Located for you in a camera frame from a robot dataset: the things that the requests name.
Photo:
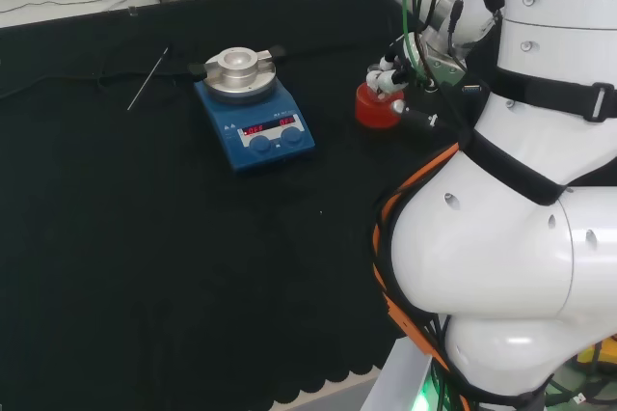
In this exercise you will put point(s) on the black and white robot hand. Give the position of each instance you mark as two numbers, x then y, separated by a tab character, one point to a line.
419	118

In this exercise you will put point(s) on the red round flask stand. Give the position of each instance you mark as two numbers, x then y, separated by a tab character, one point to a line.
376	117

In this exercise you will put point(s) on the blue heater with steel block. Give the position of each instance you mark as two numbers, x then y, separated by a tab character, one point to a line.
270	150

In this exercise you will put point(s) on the thin metal probe rod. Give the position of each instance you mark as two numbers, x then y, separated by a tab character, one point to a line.
147	80

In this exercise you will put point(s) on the black scalloped table cloth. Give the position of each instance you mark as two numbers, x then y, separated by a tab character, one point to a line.
144	237

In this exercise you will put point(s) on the clear cloth clip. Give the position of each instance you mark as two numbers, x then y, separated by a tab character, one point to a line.
132	10

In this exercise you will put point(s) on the pale base plate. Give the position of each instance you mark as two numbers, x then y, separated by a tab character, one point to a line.
395	377

